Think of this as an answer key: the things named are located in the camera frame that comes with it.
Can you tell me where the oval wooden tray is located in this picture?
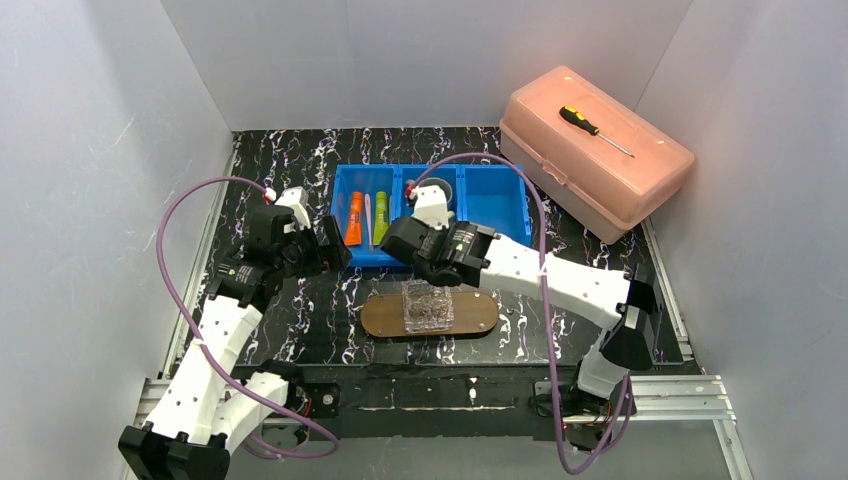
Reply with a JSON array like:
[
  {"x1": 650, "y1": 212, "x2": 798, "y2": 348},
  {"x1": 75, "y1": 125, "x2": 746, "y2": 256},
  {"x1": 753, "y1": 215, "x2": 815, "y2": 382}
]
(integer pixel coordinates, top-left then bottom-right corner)
[{"x1": 360, "y1": 291, "x2": 499, "y2": 338}]

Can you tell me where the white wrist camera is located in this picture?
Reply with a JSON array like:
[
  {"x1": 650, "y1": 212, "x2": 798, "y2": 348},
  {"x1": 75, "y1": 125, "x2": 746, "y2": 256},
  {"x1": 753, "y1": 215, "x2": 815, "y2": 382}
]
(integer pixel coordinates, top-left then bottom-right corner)
[
  {"x1": 274, "y1": 186, "x2": 312, "y2": 230},
  {"x1": 410, "y1": 185, "x2": 453, "y2": 230}
]

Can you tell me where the purple cable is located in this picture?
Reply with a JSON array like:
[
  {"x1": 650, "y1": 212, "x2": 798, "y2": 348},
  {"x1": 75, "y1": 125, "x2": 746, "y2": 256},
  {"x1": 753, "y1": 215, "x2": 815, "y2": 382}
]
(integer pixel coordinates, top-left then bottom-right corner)
[
  {"x1": 155, "y1": 176, "x2": 341, "y2": 460},
  {"x1": 405, "y1": 152, "x2": 634, "y2": 476}
]

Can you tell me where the pink plastic toolbox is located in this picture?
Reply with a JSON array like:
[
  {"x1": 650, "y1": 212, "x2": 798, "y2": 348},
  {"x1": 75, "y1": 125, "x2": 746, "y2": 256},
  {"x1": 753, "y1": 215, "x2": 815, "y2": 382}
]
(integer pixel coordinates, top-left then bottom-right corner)
[{"x1": 499, "y1": 66, "x2": 695, "y2": 244}]

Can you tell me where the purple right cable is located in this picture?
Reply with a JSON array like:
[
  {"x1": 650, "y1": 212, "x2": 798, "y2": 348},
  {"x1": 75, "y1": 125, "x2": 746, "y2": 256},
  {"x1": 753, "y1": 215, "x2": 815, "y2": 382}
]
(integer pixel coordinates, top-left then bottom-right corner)
[{"x1": 405, "y1": 152, "x2": 634, "y2": 476}]

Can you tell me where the yellow-green toothpaste tube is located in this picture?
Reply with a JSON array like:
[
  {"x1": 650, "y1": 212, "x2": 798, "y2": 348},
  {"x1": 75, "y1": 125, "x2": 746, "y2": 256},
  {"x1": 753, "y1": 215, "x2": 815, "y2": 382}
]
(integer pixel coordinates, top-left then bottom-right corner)
[{"x1": 372, "y1": 191, "x2": 389, "y2": 246}]

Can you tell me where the orange toothpaste tube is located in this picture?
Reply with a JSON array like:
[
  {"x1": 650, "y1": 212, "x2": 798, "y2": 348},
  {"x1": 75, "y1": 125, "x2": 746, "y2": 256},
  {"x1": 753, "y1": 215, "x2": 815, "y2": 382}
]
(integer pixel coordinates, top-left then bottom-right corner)
[{"x1": 344, "y1": 191, "x2": 364, "y2": 246}]

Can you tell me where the blue three-compartment bin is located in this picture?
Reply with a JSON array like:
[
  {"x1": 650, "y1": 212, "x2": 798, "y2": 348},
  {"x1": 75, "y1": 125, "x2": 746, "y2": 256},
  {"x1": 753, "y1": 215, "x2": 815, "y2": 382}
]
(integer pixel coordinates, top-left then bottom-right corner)
[{"x1": 330, "y1": 164, "x2": 532, "y2": 268}]

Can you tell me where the grey-blue ceramic mug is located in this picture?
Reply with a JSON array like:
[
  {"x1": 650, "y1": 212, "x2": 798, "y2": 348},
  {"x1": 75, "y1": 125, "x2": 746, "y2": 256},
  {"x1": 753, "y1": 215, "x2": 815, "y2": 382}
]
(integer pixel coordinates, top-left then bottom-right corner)
[{"x1": 411, "y1": 177, "x2": 456, "y2": 218}]

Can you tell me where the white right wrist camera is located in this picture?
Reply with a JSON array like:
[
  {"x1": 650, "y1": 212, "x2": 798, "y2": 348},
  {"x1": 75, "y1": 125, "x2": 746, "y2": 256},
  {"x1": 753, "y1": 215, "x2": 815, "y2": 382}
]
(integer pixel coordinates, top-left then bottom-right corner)
[{"x1": 410, "y1": 185, "x2": 453, "y2": 230}]

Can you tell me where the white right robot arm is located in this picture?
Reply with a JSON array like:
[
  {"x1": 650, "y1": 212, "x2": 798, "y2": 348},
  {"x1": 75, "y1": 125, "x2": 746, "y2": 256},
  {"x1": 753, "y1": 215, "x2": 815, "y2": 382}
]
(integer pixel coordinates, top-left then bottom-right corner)
[{"x1": 380, "y1": 216, "x2": 662, "y2": 399}]

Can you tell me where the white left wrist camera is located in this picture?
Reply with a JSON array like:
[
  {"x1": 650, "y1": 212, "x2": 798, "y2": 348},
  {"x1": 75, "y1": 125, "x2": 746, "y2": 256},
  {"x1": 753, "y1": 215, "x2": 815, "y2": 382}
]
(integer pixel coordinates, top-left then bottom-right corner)
[{"x1": 274, "y1": 186, "x2": 312, "y2": 230}]

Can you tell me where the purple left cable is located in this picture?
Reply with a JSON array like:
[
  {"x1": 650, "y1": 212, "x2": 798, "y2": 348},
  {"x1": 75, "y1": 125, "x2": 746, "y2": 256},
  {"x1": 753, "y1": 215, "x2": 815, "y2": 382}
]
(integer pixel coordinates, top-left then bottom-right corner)
[{"x1": 155, "y1": 176, "x2": 341, "y2": 460}]

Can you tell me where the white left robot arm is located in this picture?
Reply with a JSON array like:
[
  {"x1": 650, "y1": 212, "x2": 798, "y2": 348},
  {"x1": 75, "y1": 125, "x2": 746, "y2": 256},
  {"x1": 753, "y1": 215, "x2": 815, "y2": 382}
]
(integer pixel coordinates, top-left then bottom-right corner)
[{"x1": 118, "y1": 205, "x2": 352, "y2": 479}]

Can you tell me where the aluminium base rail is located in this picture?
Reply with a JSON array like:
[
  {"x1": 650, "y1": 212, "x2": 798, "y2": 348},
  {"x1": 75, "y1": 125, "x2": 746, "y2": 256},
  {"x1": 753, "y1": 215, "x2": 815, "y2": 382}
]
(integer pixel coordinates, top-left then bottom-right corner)
[{"x1": 132, "y1": 374, "x2": 738, "y2": 425}]

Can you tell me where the yellow black screwdriver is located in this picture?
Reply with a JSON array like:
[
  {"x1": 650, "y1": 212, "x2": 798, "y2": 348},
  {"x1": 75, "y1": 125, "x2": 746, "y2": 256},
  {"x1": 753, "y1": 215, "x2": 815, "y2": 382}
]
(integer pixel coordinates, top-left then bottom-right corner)
[{"x1": 559, "y1": 106, "x2": 634, "y2": 158}]

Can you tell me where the clear plastic toothbrush holder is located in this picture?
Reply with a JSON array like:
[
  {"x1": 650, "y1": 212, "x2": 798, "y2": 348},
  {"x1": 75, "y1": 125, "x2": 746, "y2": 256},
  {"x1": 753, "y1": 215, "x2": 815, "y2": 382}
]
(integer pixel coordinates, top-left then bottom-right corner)
[{"x1": 401, "y1": 280, "x2": 455, "y2": 334}]

